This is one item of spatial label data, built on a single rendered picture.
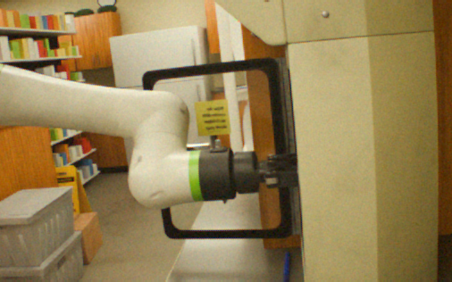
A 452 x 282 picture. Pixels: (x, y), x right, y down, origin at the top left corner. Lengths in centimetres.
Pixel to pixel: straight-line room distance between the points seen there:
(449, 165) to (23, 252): 237
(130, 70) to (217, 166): 509
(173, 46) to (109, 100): 483
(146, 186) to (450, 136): 68
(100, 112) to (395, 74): 51
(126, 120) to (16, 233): 203
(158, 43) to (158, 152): 493
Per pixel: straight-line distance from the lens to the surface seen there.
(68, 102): 85
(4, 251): 293
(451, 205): 114
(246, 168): 77
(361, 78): 64
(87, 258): 353
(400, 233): 77
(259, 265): 103
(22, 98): 85
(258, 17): 64
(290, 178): 73
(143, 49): 576
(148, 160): 80
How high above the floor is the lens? 140
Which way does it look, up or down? 11 degrees down
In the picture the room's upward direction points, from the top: 7 degrees counter-clockwise
